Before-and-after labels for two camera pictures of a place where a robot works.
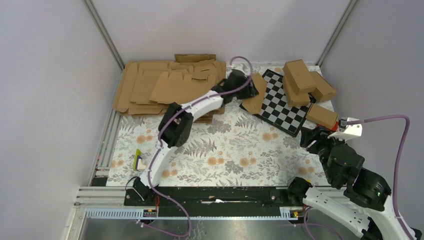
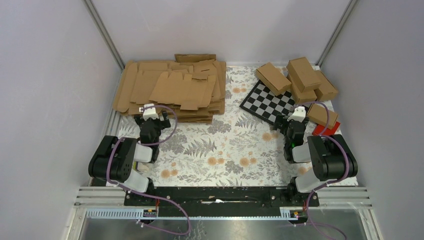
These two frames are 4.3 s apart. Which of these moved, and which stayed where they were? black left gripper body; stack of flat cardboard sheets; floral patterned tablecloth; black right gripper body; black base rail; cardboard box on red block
Moved: black right gripper body; black left gripper body
Stayed: floral patterned tablecloth; black base rail; cardboard box on red block; stack of flat cardboard sheets
